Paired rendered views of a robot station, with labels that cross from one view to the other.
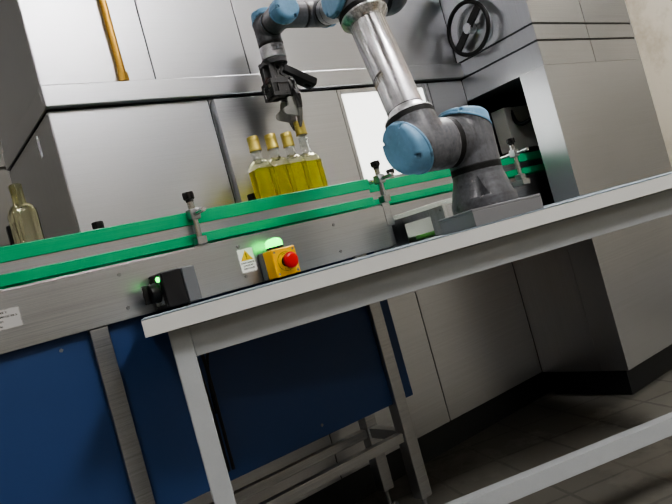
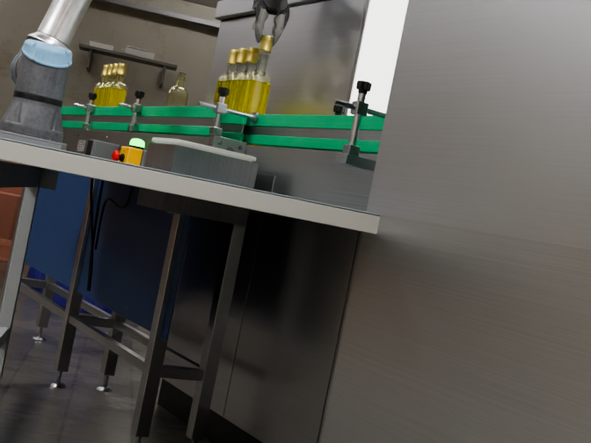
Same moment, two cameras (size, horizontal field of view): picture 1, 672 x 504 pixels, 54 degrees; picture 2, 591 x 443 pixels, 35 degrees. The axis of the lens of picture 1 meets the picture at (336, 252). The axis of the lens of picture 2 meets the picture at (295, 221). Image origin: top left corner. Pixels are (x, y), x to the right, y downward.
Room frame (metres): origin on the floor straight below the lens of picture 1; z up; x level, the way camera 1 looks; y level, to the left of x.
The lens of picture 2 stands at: (2.39, -2.59, 0.71)
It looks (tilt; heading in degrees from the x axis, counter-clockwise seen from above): 0 degrees down; 96
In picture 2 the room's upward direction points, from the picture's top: 11 degrees clockwise
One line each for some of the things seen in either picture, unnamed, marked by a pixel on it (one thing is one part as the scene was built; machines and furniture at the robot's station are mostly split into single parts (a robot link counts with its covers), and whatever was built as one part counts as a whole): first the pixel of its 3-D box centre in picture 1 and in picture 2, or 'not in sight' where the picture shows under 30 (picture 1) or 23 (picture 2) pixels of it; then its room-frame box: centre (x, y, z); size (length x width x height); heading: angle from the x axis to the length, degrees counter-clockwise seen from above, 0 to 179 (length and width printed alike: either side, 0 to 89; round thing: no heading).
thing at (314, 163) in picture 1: (316, 187); (252, 109); (1.96, 0.01, 0.99); 0.06 x 0.06 x 0.21; 35
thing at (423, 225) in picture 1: (432, 223); (209, 170); (1.94, -0.30, 0.79); 0.27 x 0.17 x 0.08; 36
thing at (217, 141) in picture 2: (379, 216); (226, 151); (1.94, -0.15, 0.85); 0.09 x 0.04 x 0.07; 36
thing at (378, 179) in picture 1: (374, 183); (228, 113); (1.93, -0.16, 0.95); 0.17 x 0.03 x 0.12; 36
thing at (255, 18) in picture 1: (266, 28); not in sight; (1.95, 0.02, 1.48); 0.09 x 0.08 x 0.11; 30
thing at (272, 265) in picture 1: (279, 263); (133, 161); (1.62, 0.14, 0.79); 0.07 x 0.07 x 0.07; 36
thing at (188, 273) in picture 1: (175, 289); (101, 155); (1.45, 0.37, 0.79); 0.08 x 0.08 x 0.08; 36
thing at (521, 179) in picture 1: (513, 171); (363, 139); (2.31, -0.68, 0.90); 0.17 x 0.05 x 0.23; 36
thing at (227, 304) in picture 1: (393, 253); (288, 210); (2.14, -0.18, 0.73); 1.58 x 1.52 x 0.04; 106
